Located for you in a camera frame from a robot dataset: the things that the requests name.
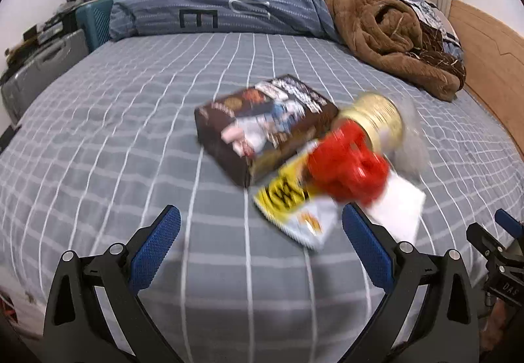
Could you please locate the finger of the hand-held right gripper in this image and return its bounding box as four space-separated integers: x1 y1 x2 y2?
494 208 524 237
467 222 524 267

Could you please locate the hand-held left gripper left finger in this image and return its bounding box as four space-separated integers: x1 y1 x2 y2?
43 205 183 363

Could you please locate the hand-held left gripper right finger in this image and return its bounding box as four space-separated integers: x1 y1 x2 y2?
342 201 479 363

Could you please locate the white paper sheet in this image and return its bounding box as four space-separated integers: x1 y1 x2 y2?
366 169 426 245

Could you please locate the red plastic bag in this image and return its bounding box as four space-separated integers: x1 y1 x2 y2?
305 119 391 208

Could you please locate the yellow snack wrapper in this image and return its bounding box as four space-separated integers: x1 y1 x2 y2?
252 142 340 251

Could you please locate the clear plastic bag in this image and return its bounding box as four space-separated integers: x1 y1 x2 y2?
389 95 428 184

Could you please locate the cream paper cup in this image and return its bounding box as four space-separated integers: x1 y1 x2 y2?
338 92 406 155

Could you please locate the brown cookie box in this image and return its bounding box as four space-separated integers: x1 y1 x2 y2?
194 74 340 189

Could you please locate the grey checked bed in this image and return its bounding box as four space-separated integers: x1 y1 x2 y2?
0 31 524 347

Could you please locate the wooden headboard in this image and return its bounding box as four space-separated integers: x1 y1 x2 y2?
448 0 524 151

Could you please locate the black power adapter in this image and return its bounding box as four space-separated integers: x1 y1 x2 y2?
0 126 21 155

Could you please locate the silver suitcase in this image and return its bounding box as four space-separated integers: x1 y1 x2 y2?
0 29 91 126

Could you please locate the printed pillow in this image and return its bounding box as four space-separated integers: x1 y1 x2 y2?
393 0 465 61

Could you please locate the brown fleece blanket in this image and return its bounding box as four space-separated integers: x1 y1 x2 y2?
317 0 467 102

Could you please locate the teal suitcase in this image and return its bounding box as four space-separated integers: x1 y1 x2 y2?
76 0 113 53

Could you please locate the pile of black devices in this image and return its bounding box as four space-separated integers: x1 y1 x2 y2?
25 13 78 45

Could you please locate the blue striped duvet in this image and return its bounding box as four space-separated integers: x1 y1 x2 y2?
108 0 348 45

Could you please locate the red cable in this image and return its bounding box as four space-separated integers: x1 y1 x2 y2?
0 289 19 323

